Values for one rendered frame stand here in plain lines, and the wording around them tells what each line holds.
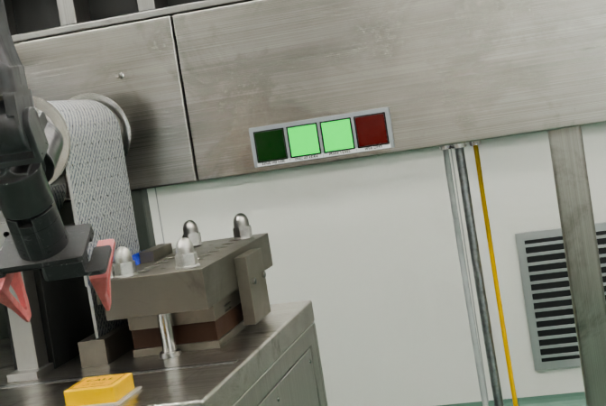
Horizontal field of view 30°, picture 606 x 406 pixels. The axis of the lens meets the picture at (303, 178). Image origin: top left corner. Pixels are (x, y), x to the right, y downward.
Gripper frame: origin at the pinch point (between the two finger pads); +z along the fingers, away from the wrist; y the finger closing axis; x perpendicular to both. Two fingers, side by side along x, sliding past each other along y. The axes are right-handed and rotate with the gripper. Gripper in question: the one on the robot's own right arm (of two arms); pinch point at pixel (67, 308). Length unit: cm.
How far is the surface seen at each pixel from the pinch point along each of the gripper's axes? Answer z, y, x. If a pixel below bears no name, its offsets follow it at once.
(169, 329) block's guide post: 27.4, -2.6, -27.0
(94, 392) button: 17.1, 2.2, -3.9
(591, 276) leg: 55, -71, -60
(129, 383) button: 19.9, -1.1, -7.9
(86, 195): 12.4, 8.8, -44.1
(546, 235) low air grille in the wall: 179, -86, -237
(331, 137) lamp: 21, -29, -65
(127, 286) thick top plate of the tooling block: 19.8, 2.0, -29.0
